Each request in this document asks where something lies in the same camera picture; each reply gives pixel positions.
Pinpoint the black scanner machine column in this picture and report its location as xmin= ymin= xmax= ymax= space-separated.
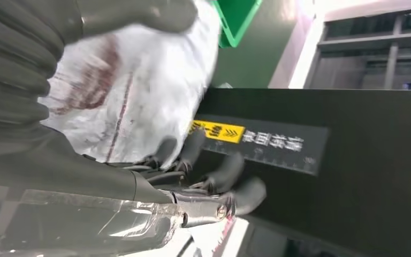
xmin=187 ymin=88 xmax=411 ymax=257

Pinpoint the ruler label sticker yellow patch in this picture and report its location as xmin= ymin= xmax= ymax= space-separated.
xmin=187 ymin=114 xmax=329 ymax=177

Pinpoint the green plastic crate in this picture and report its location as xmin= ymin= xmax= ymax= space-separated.
xmin=210 ymin=0 xmax=264 ymax=49

